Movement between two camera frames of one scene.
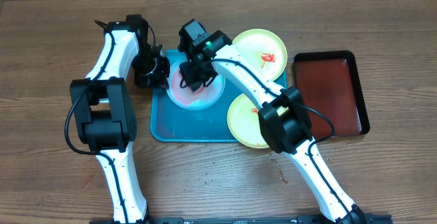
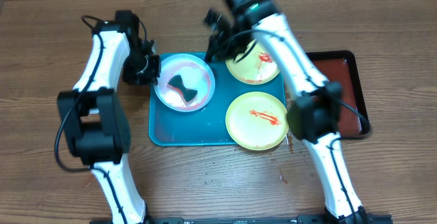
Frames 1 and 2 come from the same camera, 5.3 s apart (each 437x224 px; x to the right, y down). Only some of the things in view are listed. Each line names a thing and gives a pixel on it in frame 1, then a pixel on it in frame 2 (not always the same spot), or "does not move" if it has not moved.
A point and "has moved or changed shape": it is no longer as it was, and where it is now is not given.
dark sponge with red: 197,88 to 177,82
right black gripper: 188,69 to 220,46
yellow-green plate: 244,123 does not move
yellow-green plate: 263,51 does not move
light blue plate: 203,99 has moved or changed shape
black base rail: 375,219 does not move
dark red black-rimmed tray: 329,85 does not move
